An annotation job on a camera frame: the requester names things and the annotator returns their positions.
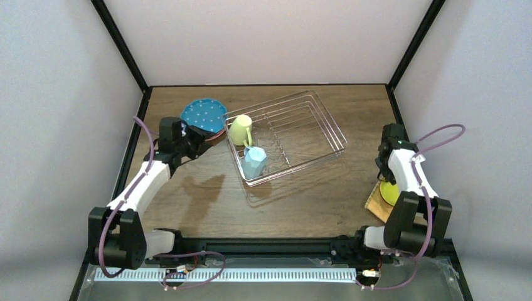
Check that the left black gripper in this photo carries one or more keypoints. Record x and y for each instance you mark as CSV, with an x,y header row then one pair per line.
x,y
196,141

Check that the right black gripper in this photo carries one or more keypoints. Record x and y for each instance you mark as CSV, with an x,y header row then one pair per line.
x,y
384,162

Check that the yellow-green bowl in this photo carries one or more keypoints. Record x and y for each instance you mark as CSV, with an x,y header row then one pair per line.
x,y
389,192

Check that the light green mug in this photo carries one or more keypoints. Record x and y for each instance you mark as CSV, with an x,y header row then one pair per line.
x,y
240,131

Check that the light blue mug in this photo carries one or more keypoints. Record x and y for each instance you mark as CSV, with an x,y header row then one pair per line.
x,y
253,163

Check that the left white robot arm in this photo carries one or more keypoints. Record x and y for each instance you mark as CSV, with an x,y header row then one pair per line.
x,y
123,215

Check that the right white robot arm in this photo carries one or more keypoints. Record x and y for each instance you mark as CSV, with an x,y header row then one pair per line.
x,y
419,218

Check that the blue polka dot plate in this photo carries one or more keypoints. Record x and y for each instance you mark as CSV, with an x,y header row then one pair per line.
x,y
208,114

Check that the pink plate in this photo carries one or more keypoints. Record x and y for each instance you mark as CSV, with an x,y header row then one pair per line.
x,y
219,136

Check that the metal wire dish rack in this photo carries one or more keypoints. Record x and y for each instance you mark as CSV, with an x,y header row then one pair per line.
x,y
296,132

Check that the black aluminium frame rail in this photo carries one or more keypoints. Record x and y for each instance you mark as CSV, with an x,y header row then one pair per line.
x,y
266,246

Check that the white slotted cable duct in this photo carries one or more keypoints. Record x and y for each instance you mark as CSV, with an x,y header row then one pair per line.
x,y
328,275

